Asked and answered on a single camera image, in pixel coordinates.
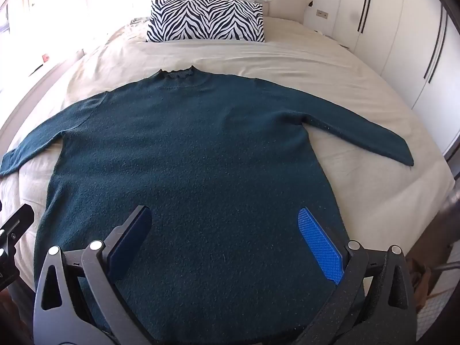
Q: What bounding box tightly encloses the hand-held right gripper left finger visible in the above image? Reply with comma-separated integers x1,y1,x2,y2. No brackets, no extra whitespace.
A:
32,205,159,345

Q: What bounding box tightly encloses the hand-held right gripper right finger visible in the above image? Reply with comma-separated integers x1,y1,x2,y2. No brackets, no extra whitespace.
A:
296,207,419,345

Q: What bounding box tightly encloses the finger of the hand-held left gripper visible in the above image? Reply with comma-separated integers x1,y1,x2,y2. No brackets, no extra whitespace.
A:
0,203,35,292

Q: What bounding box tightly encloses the dark teal knit sweater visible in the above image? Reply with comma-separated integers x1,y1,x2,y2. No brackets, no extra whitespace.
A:
0,65,414,345

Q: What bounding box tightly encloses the grey metal pole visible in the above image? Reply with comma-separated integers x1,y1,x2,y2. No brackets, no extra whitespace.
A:
444,187,460,223

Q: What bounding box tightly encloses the bed with beige sheet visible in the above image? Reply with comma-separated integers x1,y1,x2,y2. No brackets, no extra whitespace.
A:
0,17,457,295

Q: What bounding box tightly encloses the zebra print pillow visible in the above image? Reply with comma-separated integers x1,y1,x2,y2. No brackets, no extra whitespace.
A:
146,0,267,43

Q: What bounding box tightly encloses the white wardrobe with black handles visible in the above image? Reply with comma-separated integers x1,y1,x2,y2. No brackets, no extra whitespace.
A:
298,0,460,159

